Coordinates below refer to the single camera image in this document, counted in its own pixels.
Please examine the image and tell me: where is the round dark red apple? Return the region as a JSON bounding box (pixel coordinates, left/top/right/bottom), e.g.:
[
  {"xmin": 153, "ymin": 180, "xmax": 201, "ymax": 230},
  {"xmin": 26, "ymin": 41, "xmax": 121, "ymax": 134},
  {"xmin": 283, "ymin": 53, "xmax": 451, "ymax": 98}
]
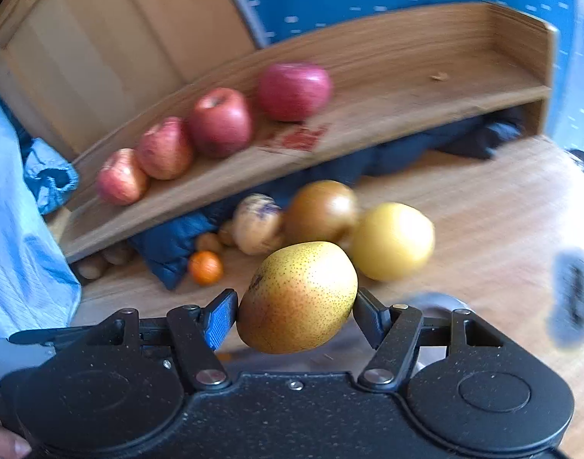
[{"xmin": 186, "ymin": 87, "xmax": 254, "ymax": 158}]

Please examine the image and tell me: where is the pale streaked red apple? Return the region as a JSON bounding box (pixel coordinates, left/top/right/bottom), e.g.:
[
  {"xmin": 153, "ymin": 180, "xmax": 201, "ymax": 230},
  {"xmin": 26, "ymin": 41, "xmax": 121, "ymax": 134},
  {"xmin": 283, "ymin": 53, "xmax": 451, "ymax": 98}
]
[{"xmin": 96, "ymin": 148, "xmax": 152, "ymax": 206}]

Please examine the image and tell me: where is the blue elastic-cuff sleeve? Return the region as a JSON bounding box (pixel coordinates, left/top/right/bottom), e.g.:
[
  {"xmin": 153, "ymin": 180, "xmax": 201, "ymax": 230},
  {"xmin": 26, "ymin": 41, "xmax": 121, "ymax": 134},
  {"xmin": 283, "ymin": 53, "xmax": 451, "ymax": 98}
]
[{"xmin": 21, "ymin": 138, "xmax": 80, "ymax": 216}]

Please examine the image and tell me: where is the brown kiwi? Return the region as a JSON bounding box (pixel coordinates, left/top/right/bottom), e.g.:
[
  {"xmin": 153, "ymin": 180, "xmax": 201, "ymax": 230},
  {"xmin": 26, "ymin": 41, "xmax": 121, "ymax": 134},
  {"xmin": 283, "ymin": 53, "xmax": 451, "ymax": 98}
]
[
  {"xmin": 103, "ymin": 241, "xmax": 135, "ymax": 266},
  {"xmin": 77, "ymin": 253, "xmax": 108, "ymax": 280}
]

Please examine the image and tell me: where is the red sticker remnant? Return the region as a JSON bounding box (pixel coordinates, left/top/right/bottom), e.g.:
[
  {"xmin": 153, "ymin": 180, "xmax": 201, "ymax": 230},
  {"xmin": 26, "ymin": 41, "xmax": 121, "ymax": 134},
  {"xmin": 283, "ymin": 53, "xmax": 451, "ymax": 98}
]
[{"xmin": 258, "ymin": 124, "xmax": 331, "ymax": 154}]

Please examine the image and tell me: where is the large yellow pear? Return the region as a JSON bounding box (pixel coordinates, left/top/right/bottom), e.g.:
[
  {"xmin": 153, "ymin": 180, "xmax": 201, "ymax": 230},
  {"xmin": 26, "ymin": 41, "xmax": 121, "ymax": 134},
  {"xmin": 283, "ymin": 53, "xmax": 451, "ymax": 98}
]
[{"xmin": 350, "ymin": 202, "xmax": 436, "ymax": 282}]

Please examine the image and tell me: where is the light blue cloth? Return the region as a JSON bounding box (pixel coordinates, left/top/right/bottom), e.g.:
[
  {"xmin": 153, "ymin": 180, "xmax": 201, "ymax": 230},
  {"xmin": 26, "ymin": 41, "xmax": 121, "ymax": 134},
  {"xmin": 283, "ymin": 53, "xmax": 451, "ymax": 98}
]
[{"xmin": 0, "ymin": 88, "xmax": 82, "ymax": 340}]

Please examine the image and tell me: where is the flat deep red apple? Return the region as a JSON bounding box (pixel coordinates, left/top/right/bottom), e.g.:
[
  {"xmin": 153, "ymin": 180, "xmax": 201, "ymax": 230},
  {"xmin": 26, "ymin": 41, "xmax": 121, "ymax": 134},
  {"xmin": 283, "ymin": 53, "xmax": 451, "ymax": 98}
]
[{"xmin": 258, "ymin": 62, "xmax": 333, "ymax": 122}]

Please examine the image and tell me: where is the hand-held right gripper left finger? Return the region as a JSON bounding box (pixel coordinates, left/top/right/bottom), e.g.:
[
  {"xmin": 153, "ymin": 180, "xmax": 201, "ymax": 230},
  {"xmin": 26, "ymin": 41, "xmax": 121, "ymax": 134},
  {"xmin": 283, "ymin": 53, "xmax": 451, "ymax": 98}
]
[{"xmin": 7, "ymin": 289, "xmax": 239, "ymax": 393}]

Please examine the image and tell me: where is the navy puffer jacket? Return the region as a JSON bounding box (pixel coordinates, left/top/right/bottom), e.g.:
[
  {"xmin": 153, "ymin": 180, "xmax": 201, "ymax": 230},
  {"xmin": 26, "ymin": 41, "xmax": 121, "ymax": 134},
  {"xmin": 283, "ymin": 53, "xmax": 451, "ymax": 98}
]
[{"xmin": 127, "ymin": 105, "xmax": 527, "ymax": 291}]

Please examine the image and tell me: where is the person's right hand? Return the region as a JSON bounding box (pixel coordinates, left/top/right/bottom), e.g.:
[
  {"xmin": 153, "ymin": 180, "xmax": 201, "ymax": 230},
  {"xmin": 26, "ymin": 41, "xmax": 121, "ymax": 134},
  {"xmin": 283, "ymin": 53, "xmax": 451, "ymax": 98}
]
[{"xmin": 0, "ymin": 428, "xmax": 33, "ymax": 459}]

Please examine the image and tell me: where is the speckled yellow-green pear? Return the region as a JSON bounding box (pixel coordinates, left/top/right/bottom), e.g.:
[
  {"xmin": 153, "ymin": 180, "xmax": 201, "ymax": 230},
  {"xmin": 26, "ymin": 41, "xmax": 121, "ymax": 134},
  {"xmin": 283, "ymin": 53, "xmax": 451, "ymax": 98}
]
[{"xmin": 235, "ymin": 241, "xmax": 359, "ymax": 355}]

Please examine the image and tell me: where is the purple-striped pale melon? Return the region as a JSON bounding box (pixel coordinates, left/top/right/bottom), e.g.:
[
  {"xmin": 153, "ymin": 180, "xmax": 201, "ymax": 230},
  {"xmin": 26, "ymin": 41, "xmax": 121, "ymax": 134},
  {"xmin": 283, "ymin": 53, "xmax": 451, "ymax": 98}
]
[{"xmin": 233, "ymin": 194, "xmax": 285, "ymax": 256}]

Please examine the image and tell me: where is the round brown pear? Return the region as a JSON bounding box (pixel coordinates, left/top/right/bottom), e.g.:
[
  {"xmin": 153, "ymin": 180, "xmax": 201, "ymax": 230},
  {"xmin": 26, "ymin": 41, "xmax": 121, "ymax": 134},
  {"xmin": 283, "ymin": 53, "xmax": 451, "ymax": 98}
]
[{"xmin": 285, "ymin": 180, "xmax": 360, "ymax": 244}]

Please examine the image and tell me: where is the small brown round fruit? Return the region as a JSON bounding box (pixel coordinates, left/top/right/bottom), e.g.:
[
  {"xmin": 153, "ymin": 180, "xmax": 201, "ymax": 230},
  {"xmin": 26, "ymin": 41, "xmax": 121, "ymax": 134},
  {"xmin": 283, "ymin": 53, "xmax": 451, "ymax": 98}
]
[
  {"xmin": 195, "ymin": 233, "xmax": 223, "ymax": 255},
  {"xmin": 218, "ymin": 220, "xmax": 238, "ymax": 248}
]

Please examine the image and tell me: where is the oblong red apple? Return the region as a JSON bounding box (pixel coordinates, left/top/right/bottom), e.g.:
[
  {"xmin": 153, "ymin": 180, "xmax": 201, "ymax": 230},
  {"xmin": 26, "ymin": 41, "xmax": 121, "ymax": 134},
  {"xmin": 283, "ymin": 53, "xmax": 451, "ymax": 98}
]
[{"xmin": 135, "ymin": 116, "xmax": 194, "ymax": 181}]

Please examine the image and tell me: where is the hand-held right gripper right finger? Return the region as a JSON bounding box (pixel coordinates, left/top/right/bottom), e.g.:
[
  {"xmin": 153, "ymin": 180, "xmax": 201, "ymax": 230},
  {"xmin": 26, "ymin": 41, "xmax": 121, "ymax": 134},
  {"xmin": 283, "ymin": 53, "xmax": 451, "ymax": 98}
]
[{"xmin": 353, "ymin": 288, "xmax": 506, "ymax": 391}]

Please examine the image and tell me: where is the orange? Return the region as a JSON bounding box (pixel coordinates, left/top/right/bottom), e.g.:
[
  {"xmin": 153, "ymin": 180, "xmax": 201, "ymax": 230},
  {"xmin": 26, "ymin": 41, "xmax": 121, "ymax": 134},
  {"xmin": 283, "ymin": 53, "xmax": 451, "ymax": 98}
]
[{"xmin": 188, "ymin": 251, "xmax": 224, "ymax": 286}]

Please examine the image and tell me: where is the curved wooden shelf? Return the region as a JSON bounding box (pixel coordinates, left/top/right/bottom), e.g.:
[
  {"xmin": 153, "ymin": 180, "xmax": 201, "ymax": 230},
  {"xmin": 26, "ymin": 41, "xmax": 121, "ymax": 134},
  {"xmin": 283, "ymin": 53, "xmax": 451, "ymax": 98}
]
[{"xmin": 57, "ymin": 1, "xmax": 560, "ymax": 265}]

